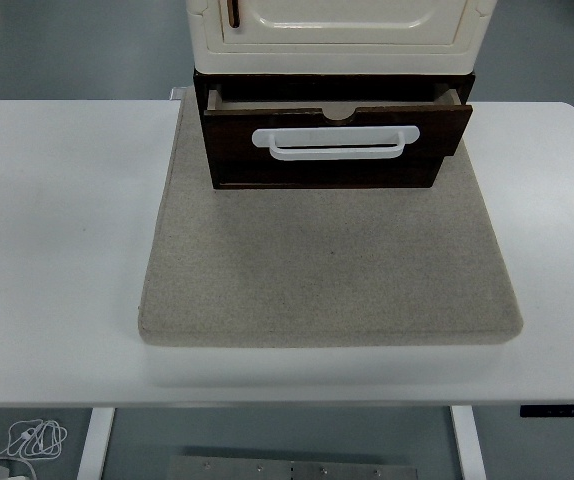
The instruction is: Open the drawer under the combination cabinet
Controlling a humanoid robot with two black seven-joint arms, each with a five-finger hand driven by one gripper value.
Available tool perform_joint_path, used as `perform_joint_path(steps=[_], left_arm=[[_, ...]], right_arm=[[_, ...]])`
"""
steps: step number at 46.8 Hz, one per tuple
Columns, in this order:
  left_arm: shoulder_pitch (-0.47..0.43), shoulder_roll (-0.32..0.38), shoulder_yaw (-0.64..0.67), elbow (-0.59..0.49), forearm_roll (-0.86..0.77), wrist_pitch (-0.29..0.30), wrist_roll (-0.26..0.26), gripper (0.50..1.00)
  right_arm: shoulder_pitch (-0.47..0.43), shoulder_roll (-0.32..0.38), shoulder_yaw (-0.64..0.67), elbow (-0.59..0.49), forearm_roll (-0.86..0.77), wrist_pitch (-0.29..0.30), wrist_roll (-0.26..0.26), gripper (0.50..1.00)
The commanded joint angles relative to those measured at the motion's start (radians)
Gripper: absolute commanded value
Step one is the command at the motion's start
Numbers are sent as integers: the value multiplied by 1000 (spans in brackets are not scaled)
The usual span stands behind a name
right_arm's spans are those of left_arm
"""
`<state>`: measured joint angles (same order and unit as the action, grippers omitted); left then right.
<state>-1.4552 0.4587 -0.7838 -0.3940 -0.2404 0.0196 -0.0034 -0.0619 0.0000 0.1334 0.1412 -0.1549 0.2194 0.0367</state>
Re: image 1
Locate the white drawer handle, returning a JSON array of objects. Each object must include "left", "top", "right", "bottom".
[{"left": 250, "top": 124, "right": 422, "bottom": 163}]

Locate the dark wooden drawer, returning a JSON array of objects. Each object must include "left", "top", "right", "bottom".
[{"left": 201, "top": 82, "right": 474, "bottom": 163}]

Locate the dark wooden drawer housing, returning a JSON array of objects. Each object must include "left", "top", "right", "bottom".
[{"left": 191, "top": 69, "right": 477, "bottom": 191}]

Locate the beige fabric mat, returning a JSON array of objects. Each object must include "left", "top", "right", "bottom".
[{"left": 137, "top": 89, "right": 525, "bottom": 349}]

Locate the white table leg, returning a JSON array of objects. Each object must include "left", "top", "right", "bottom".
[
  {"left": 75, "top": 407, "right": 117, "bottom": 480},
  {"left": 449, "top": 405, "right": 488, "bottom": 480}
]

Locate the black table control panel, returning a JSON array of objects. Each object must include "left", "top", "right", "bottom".
[{"left": 519, "top": 405, "right": 574, "bottom": 419}]

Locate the white earphone cable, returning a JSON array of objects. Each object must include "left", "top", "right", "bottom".
[{"left": 0, "top": 418, "right": 69, "bottom": 476}]

